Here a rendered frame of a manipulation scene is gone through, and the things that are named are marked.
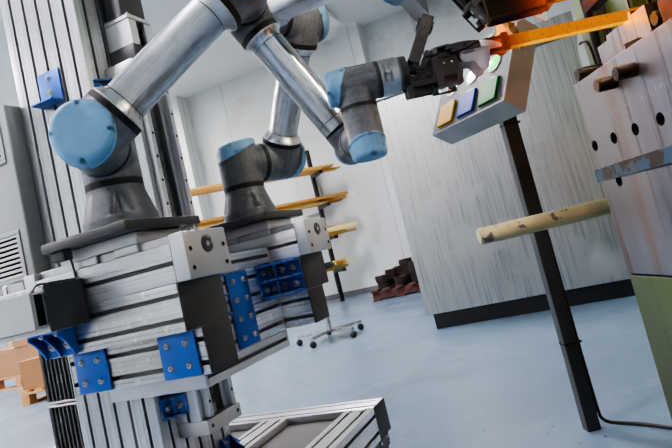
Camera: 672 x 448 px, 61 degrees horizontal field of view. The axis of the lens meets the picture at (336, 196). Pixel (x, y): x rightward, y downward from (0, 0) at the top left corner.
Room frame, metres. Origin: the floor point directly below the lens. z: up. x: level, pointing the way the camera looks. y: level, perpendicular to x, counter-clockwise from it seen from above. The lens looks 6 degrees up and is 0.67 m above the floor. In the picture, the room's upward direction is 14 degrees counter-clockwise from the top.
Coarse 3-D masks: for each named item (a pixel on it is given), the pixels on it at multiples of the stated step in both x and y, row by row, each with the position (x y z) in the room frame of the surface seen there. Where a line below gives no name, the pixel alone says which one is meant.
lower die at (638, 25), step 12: (636, 12) 1.10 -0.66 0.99; (648, 12) 1.07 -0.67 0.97; (624, 24) 1.15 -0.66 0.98; (636, 24) 1.11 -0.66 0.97; (648, 24) 1.07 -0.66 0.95; (612, 36) 1.20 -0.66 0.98; (624, 36) 1.16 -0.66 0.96; (636, 36) 1.12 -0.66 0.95; (600, 48) 1.26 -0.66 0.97; (612, 48) 1.21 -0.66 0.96; (624, 48) 1.17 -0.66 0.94
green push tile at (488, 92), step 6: (492, 78) 1.57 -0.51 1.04; (498, 78) 1.55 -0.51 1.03; (486, 84) 1.59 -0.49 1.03; (492, 84) 1.56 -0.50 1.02; (498, 84) 1.55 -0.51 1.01; (480, 90) 1.61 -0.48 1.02; (486, 90) 1.58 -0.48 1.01; (492, 90) 1.55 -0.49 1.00; (480, 96) 1.60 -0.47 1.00; (486, 96) 1.57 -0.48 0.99; (492, 96) 1.55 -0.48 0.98; (480, 102) 1.59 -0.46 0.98; (486, 102) 1.57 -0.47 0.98
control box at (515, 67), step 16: (528, 48) 1.57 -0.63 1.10; (512, 64) 1.54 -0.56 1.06; (528, 64) 1.56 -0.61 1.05; (464, 80) 1.73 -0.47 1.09; (480, 80) 1.64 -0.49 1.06; (512, 80) 1.53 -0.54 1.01; (528, 80) 1.56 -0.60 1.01; (448, 96) 1.79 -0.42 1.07; (512, 96) 1.52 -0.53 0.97; (480, 112) 1.60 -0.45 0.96; (496, 112) 1.58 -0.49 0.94; (512, 112) 1.56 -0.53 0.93; (448, 128) 1.73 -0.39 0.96; (464, 128) 1.71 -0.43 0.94; (480, 128) 1.69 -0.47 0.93
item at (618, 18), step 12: (612, 12) 1.13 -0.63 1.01; (624, 12) 1.13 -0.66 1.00; (564, 24) 1.13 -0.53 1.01; (576, 24) 1.13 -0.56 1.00; (588, 24) 1.13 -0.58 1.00; (600, 24) 1.13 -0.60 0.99; (612, 24) 1.14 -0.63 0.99; (504, 36) 1.12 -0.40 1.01; (516, 36) 1.12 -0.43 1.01; (528, 36) 1.13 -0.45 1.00; (540, 36) 1.13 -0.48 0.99; (552, 36) 1.13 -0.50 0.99; (564, 36) 1.15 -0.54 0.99; (492, 48) 1.12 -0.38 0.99; (504, 48) 1.12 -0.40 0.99
